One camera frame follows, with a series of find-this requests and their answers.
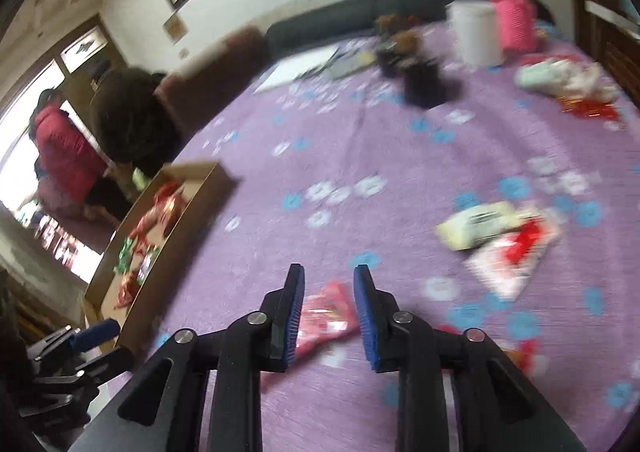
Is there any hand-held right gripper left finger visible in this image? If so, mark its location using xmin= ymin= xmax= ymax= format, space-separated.
xmin=67 ymin=263 xmax=306 ymax=452

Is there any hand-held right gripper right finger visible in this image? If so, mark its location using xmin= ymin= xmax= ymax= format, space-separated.
xmin=353 ymin=264 xmax=588 ymax=452

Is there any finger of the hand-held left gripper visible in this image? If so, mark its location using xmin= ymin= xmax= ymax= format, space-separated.
xmin=30 ymin=347 xmax=136 ymax=388
xmin=27 ymin=319 xmax=122 ymax=359

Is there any pink cartoon snack packet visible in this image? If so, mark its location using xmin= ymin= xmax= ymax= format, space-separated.
xmin=260 ymin=281 xmax=362 ymax=380

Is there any small dark red packet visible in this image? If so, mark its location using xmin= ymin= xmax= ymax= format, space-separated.
xmin=112 ymin=272 xmax=143 ymax=310

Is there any small white red packet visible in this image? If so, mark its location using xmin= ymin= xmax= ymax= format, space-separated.
xmin=137 ymin=252 xmax=160 ymax=283

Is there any red yellow snack packet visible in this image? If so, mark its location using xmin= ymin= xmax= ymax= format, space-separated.
xmin=130 ymin=182 xmax=186 ymax=239

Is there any cardboard box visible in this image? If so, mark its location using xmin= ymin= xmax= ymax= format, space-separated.
xmin=84 ymin=159 xmax=236 ymax=348

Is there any white green snack packet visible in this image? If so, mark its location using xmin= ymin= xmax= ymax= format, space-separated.
xmin=434 ymin=202 xmax=518 ymax=253

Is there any papers and pen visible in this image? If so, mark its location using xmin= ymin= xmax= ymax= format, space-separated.
xmin=252 ymin=44 xmax=341 ymax=95

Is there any black bottle holder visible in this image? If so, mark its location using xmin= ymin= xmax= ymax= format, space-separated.
xmin=377 ymin=47 xmax=462 ymax=109

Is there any grey notebook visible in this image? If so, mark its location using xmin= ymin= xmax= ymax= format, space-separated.
xmin=325 ymin=49 xmax=376 ymax=80

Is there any brown chair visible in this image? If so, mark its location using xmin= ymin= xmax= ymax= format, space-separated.
xmin=152 ymin=26 xmax=271 ymax=133

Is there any dark sofa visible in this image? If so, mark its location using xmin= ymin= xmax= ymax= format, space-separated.
xmin=262 ymin=0 xmax=556 ymax=60

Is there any pale green cloth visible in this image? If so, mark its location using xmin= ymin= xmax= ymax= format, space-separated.
xmin=515 ymin=57 xmax=571 ymax=93

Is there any white plastic jar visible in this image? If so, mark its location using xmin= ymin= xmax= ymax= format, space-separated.
xmin=445 ymin=0 xmax=503 ymax=68

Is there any red plastic wrapper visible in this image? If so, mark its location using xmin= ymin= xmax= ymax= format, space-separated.
xmin=557 ymin=97 xmax=626 ymax=130

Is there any white cloth glove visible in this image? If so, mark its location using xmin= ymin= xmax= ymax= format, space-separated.
xmin=550 ymin=61 xmax=618 ymax=103

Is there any bottle with pink knitted cover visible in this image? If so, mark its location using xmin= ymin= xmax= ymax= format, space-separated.
xmin=490 ymin=0 xmax=538 ymax=53

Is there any wooden counter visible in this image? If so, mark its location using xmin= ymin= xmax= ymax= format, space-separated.
xmin=555 ymin=0 xmax=640 ymax=109

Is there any white shelf board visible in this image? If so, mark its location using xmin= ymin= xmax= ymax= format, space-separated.
xmin=585 ymin=0 xmax=640 ymax=40

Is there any wooden door frame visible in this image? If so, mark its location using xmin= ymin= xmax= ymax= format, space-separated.
xmin=50 ymin=14 xmax=126 ymax=98

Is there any small wall plaque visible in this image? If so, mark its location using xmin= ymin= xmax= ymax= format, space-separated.
xmin=163 ymin=14 xmax=187 ymax=40

